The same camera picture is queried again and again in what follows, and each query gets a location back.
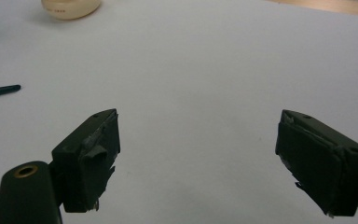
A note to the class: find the cream round container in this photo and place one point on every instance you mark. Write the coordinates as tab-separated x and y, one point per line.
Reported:
71	7

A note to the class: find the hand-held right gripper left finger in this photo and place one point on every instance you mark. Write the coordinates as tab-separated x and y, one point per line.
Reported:
88	161

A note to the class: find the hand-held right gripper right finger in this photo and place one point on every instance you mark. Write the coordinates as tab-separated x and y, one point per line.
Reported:
317	158

